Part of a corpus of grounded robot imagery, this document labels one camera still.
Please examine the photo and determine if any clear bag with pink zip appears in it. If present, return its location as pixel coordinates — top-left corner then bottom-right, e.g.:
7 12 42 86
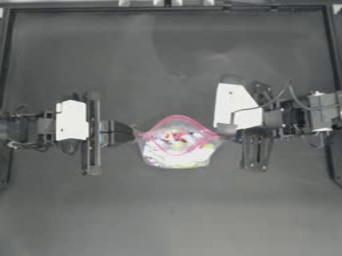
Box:
134 114 224 170

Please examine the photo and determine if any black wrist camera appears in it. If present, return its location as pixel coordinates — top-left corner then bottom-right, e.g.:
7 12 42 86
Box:
215 122 237 137
58 139 84 155

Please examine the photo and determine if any black camera cable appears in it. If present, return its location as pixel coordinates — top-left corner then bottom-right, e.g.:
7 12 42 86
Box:
228 81 295 125

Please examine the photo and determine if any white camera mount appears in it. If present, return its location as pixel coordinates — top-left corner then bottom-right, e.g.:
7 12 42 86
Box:
212 81 264 132
53 99 89 142

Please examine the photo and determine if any arm wire bundle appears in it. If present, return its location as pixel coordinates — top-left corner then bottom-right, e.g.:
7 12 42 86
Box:
3 139 52 152

